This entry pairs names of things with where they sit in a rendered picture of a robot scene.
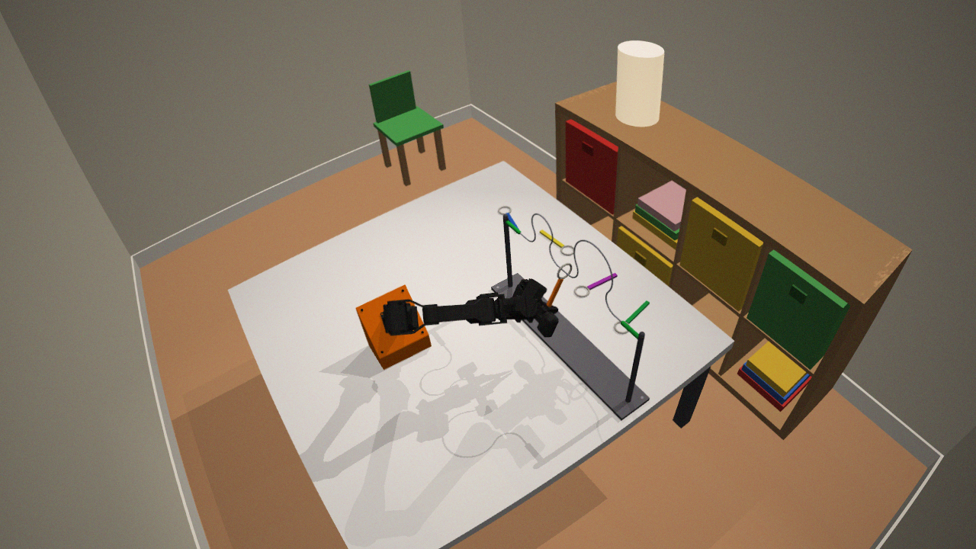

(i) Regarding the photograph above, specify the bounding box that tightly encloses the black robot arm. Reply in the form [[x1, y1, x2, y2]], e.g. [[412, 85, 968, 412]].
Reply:
[[380, 278, 547, 336]]

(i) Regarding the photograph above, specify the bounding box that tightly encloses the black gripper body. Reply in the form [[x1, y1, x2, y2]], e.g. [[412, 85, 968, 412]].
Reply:
[[512, 284, 559, 337]]

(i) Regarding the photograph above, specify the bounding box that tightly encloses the grey loop with green handle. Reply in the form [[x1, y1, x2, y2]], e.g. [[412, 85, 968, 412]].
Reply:
[[615, 301, 650, 334]]

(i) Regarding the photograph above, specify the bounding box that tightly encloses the grey loop with purple handle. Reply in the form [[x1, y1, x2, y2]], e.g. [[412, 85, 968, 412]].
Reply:
[[575, 273, 617, 297]]

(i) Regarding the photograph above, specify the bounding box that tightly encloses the blue flat bar with grey loop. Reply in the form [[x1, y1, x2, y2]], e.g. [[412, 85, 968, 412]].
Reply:
[[498, 206, 519, 229]]

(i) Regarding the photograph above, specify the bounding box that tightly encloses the grey ring with yellow handle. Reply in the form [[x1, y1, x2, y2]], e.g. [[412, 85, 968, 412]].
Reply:
[[540, 230, 574, 255]]

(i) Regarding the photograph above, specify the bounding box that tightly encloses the orange bar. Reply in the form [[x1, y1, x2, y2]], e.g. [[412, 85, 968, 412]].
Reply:
[[547, 263, 573, 307]]

